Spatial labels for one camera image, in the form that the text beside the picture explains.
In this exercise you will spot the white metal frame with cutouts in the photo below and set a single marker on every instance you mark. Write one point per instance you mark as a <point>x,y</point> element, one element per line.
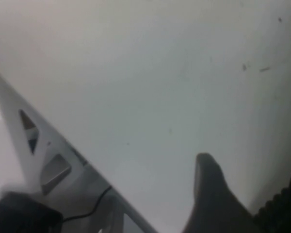
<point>85,184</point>

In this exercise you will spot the black blurry device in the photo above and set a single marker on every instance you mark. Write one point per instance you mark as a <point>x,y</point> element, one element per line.
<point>21,213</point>

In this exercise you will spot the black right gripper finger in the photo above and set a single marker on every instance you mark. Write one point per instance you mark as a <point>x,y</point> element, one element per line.
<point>213,199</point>

